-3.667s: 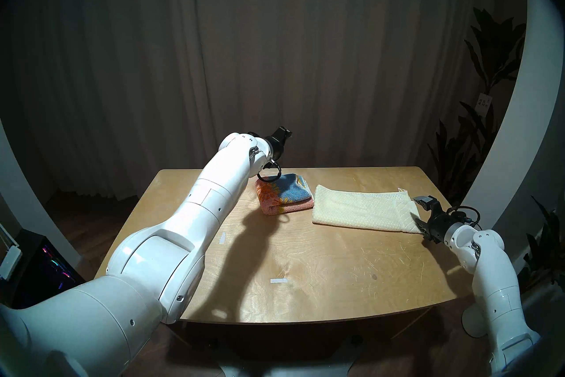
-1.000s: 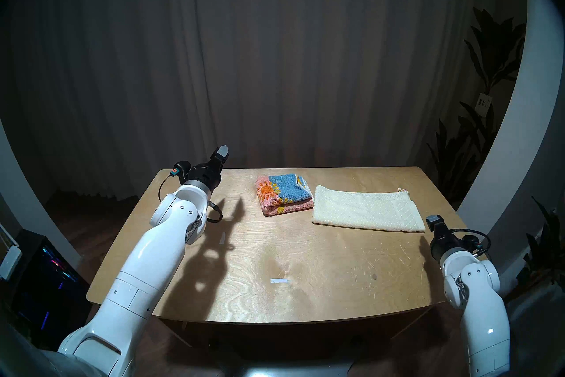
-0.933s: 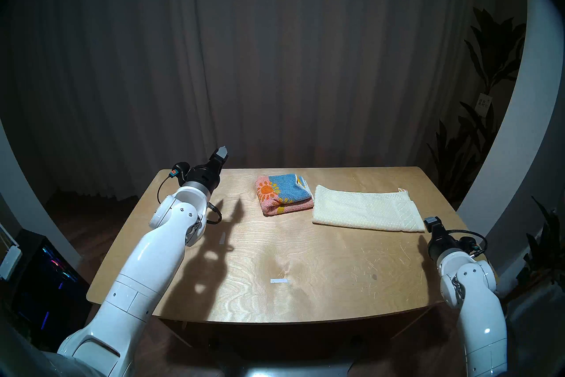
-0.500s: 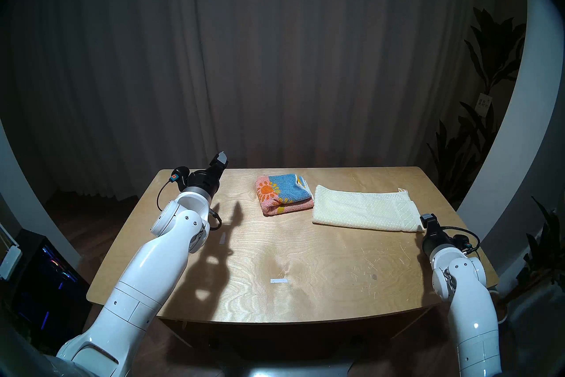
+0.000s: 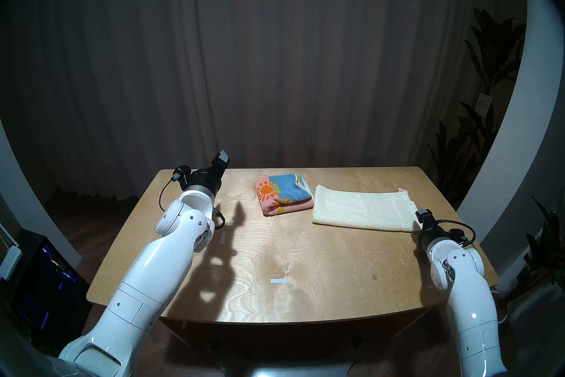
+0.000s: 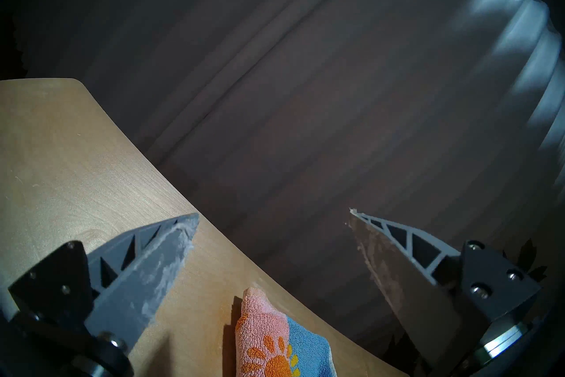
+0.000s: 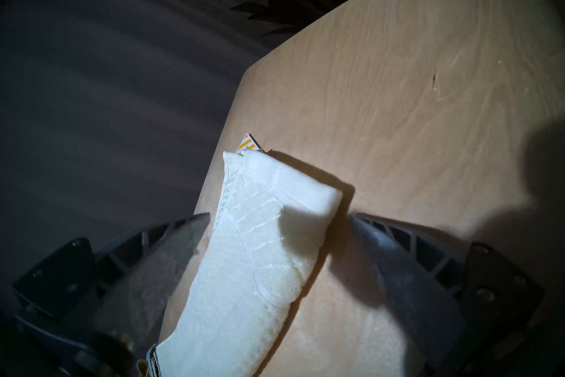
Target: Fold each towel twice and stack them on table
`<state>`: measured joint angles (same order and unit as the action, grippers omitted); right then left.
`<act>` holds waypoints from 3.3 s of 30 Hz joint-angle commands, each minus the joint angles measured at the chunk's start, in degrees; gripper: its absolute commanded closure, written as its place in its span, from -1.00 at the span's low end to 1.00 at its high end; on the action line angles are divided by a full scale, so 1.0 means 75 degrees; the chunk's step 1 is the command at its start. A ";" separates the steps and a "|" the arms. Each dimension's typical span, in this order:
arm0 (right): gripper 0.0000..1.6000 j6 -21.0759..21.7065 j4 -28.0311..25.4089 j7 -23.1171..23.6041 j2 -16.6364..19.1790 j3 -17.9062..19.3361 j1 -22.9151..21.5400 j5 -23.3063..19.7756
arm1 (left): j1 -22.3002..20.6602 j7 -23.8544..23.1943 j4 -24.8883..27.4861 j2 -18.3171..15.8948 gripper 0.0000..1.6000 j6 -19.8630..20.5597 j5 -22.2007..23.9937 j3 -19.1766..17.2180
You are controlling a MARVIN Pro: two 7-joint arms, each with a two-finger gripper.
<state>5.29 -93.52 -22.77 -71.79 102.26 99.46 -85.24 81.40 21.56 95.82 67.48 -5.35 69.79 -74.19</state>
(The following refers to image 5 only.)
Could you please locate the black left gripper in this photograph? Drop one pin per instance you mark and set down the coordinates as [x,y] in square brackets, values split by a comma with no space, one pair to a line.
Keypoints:
[207,177]

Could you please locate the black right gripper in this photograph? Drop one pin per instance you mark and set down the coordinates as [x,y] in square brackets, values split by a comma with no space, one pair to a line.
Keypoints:
[430,232]

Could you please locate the cream dotted towel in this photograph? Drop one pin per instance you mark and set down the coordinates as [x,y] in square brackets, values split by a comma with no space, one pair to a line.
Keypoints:
[366,208]

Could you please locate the colourful sun print towel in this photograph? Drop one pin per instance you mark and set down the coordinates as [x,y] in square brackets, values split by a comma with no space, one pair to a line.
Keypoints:
[282,193]

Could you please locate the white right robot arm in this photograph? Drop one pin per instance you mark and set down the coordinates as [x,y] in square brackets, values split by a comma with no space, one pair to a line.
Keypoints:
[468,301]

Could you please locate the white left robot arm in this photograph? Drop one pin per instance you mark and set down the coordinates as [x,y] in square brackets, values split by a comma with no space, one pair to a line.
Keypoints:
[150,274]

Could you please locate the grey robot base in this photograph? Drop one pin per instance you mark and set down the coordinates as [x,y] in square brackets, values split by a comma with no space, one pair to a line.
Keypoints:
[282,369]

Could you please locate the beige pleated curtain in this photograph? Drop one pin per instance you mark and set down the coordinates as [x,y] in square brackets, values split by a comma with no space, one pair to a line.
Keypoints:
[265,49]

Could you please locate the small dark potted plant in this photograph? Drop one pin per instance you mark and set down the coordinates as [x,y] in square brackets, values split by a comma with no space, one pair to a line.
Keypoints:
[545,243]

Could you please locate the white paper plant tag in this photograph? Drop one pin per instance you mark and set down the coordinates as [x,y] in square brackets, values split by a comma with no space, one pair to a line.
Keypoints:
[484,104]

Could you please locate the tall dark leafy plant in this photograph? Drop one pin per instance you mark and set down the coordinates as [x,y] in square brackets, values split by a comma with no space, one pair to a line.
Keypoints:
[490,53]

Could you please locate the black computer tower RGB lights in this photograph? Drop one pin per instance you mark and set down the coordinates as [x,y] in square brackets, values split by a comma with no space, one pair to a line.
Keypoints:
[48,287]

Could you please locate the white box device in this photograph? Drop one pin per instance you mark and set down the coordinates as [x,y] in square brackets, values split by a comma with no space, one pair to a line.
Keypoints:
[9,261]

